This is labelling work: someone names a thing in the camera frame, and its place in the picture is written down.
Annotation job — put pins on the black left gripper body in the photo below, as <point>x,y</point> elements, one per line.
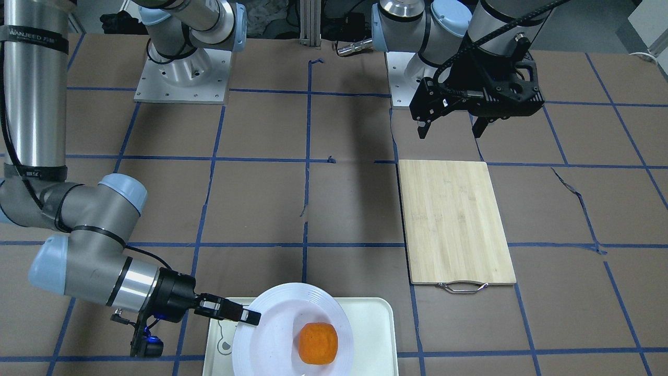
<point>466,78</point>

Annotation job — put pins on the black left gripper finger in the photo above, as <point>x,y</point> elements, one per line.
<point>479,126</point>
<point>423,128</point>

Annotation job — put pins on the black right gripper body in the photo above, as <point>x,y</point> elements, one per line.
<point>175,293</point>

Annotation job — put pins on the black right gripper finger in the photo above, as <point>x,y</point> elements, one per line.
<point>220,308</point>

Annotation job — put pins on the white round plate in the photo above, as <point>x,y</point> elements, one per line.
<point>271,347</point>

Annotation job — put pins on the orange fruit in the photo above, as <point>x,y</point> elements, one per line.
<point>317,344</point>

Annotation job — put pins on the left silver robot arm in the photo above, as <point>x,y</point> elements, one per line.
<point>435,29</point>

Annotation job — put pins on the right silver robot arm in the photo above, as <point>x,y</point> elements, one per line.
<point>85,258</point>

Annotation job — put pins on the cream bear tray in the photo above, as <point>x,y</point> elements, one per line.
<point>373,330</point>

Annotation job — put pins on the wooden cutting board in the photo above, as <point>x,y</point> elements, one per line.
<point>453,230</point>

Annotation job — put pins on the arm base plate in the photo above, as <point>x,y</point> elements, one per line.
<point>404,71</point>
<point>201,78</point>

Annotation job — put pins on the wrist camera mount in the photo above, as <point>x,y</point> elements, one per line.
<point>143,344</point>

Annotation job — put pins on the aluminium frame post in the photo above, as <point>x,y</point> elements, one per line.
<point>310,15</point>

